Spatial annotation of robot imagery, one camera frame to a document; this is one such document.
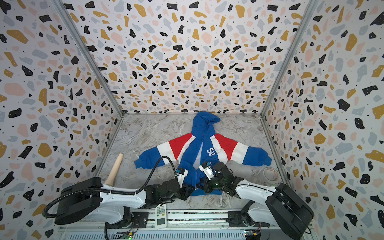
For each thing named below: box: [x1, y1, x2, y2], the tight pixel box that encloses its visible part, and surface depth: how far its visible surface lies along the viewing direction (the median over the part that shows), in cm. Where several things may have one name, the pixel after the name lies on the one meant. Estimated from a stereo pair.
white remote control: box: [155, 203, 167, 230], surface depth 75 cm
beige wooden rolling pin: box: [104, 153, 124, 187], surface depth 92 cm
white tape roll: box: [263, 166, 279, 181], surface depth 92 cm
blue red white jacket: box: [134, 111, 272, 196], surface depth 99 cm
